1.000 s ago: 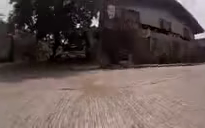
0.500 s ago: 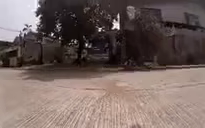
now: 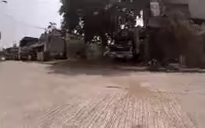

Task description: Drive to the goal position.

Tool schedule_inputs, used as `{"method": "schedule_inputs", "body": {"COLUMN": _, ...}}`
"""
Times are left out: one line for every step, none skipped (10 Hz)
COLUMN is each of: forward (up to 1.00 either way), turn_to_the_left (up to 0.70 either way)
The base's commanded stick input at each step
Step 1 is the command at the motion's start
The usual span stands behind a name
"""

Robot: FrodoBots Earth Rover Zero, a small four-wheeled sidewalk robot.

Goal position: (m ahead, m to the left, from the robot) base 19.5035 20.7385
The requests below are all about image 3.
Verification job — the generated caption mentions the large dark tree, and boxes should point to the large dark tree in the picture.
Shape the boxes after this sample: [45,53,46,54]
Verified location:
[58,0,148,61]

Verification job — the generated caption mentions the overhead wires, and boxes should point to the overhead wires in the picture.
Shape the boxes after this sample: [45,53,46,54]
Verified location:
[0,9,49,32]

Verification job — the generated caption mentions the grey building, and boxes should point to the grey building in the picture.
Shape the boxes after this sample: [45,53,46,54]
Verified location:
[133,0,205,70]

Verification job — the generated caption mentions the brown brick paved road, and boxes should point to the brown brick paved road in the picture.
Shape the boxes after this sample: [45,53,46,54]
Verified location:
[0,59,205,128]

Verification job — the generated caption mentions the row of low buildings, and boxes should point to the row of low buildings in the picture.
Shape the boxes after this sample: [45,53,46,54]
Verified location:
[3,29,88,62]

